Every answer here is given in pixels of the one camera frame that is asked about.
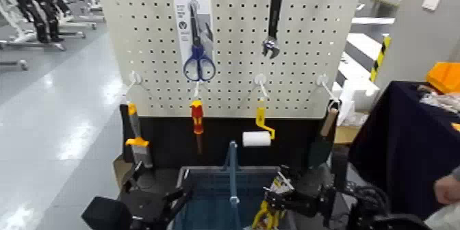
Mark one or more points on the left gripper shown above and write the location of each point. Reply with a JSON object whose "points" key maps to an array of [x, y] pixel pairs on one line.
{"points": [[145, 205]]}

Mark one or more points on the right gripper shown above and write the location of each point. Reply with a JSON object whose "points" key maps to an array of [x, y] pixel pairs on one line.
{"points": [[318, 202]]}

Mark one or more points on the yellow pliers with card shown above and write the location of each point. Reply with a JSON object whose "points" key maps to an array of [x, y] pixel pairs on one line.
{"points": [[264, 211]]}

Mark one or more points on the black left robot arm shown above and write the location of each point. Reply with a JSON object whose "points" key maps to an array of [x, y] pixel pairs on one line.
{"points": [[106, 215]]}

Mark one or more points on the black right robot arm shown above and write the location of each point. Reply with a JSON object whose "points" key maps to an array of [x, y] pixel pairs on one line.
{"points": [[370, 210]]}

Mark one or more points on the person's bare hand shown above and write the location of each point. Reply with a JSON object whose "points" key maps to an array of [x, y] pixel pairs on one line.
{"points": [[447, 190]]}

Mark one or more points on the brown cardboard piece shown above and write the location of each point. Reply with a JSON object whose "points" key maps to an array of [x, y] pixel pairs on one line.
{"points": [[120, 168]]}

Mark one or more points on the orange grey paint brush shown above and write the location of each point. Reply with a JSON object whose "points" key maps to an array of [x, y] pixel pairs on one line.
{"points": [[136, 141]]}

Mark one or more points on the brown cardboard box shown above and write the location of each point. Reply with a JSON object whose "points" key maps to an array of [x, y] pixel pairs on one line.
{"points": [[345, 134]]}

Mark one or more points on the red yellow screwdriver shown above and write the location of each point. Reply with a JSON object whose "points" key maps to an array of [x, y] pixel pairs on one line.
{"points": [[197, 116]]}

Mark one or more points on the white pegboard hook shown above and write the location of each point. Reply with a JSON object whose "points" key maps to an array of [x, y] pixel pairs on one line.
{"points": [[196, 91], [321, 79], [134, 78], [259, 79]]}

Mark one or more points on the white stairs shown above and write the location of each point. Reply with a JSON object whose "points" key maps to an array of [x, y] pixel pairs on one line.
{"points": [[359, 91]]}

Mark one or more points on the beige pegboard panel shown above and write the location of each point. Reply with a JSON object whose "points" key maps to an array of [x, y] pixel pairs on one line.
{"points": [[233, 44]]}

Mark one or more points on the grey garment of person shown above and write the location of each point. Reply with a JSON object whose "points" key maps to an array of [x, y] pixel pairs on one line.
{"points": [[445, 220]]}

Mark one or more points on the black adjustable wrench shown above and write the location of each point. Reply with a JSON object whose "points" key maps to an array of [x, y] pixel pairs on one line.
{"points": [[275, 12]]}

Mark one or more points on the blue scissors on card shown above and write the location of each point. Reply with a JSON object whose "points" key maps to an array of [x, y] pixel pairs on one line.
{"points": [[185, 8]]}

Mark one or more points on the white wheeled stand base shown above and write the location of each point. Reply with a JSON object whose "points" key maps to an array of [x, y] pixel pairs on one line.
{"points": [[16, 64]]}

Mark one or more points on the orange plastic bin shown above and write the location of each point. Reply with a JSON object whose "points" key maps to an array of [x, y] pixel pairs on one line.
{"points": [[445, 77]]}

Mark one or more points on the white robot stand rack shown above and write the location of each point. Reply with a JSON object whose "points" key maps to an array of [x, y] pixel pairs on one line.
{"points": [[82, 5]]}

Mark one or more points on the black robot on stand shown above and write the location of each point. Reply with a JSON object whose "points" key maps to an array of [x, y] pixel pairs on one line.
{"points": [[39, 12]]}

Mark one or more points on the yellow black striped post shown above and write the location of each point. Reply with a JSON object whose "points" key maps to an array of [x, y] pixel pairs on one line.
{"points": [[380, 59]]}

